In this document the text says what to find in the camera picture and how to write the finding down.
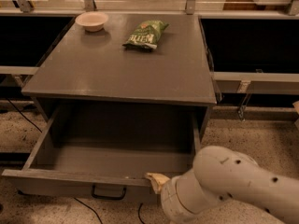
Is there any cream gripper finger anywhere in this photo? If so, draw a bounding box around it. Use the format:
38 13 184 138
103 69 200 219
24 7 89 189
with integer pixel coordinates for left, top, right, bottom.
145 173 170 194

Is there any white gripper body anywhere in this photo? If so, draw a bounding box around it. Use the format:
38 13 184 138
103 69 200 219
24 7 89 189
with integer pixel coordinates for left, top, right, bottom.
161 175 199 224

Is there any grey top drawer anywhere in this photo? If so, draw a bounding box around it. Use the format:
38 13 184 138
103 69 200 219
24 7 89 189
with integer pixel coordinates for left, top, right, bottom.
3 103 199 203

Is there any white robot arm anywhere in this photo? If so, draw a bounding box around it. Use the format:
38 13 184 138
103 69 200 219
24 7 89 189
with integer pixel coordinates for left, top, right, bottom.
145 146 299 224

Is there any grey drawer cabinet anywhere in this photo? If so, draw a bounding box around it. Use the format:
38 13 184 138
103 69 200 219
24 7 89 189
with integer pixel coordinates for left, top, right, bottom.
22 14 216 141

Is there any green chip bag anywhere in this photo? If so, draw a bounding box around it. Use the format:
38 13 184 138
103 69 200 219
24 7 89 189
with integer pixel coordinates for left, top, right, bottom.
123 20 168 49

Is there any white bowl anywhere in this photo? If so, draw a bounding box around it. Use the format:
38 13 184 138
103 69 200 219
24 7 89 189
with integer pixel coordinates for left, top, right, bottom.
75 11 108 32

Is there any black looped cable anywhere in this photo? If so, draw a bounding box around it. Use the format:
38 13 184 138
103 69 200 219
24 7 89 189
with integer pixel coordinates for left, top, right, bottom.
137 203 144 224

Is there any black floor cable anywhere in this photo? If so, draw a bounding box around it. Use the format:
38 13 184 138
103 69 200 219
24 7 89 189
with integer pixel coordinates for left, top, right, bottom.
4 97 104 224

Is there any grey metal railing frame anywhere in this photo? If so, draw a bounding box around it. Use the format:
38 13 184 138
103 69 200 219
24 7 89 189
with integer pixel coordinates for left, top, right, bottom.
0 0 299 119

